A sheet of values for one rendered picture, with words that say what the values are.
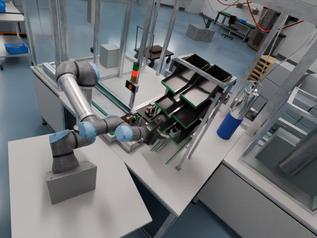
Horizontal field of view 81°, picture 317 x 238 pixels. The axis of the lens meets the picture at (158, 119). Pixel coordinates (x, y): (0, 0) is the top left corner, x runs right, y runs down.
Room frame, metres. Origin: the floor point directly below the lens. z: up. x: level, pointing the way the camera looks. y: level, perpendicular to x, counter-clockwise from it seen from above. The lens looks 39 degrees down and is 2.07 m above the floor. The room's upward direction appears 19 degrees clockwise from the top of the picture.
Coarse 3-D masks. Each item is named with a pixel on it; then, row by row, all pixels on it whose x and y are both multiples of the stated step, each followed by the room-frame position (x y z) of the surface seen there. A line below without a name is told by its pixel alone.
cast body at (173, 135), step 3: (171, 129) 0.95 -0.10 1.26; (174, 129) 0.94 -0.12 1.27; (177, 129) 0.95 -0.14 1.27; (171, 132) 0.93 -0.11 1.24; (174, 132) 0.92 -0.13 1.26; (177, 132) 0.93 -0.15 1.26; (171, 135) 0.93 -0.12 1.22; (174, 135) 0.92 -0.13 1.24; (177, 135) 0.94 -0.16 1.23; (174, 138) 0.93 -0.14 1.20
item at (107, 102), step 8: (96, 88) 1.59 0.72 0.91; (104, 88) 1.57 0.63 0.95; (96, 96) 1.45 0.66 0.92; (104, 96) 1.50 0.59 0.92; (112, 96) 1.50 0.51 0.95; (96, 104) 1.30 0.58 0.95; (104, 104) 1.38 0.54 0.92; (112, 104) 1.42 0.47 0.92; (120, 104) 1.42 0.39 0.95; (104, 112) 1.23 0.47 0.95; (112, 112) 1.30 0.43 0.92; (120, 112) 1.34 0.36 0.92; (128, 112) 1.35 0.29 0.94
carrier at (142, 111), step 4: (148, 104) 1.53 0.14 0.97; (152, 104) 1.53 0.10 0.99; (140, 108) 1.43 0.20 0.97; (144, 108) 1.45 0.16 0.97; (152, 108) 1.42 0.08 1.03; (156, 108) 1.52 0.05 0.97; (140, 112) 1.37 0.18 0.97; (144, 112) 1.39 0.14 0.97; (148, 112) 1.37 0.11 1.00; (152, 112) 1.40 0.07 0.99; (156, 112) 1.42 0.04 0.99; (140, 116) 1.34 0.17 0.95; (144, 116) 1.34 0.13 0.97; (148, 116) 1.35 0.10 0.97; (152, 116) 1.35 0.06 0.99; (148, 120) 1.30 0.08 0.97
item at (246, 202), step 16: (240, 144) 1.53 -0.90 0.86; (224, 160) 1.24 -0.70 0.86; (224, 176) 1.20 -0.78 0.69; (240, 176) 1.16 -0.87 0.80; (256, 176) 1.17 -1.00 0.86; (208, 192) 1.21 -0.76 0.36; (224, 192) 1.15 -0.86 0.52; (240, 192) 1.11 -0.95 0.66; (256, 192) 1.07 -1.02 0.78; (272, 192) 1.06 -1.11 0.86; (224, 208) 1.10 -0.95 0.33; (240, 208) 1.06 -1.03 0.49; (256, 208) 1.02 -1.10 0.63; (272, 208) 0.98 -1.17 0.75; (288, 208) 0.95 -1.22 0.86; (240, 224) 1.01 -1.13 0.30; (256, 224) 0.97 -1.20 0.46; (272, 224) 0.94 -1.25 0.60; (288, 224) 0.91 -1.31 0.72; (304, 224) 0.89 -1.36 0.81
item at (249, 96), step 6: (246, 90) 1.60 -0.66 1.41; (252, 90) 1.58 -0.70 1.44; (240, 96) 1.61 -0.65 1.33; (246, 96) 1.55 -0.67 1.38; (252, 96) 1.54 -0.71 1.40; (258, 96) 1.57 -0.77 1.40; (240, 102) 1.57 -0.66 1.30; (246, 102) 1.54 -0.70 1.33; (252, 102) 1.55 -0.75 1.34; (234, 108) 1.58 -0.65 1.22; (240, 108) 1.55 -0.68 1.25; (246, 108) 1.54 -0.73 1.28; (234, 114) 1.55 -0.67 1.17; (240, 114) 1.54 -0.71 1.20
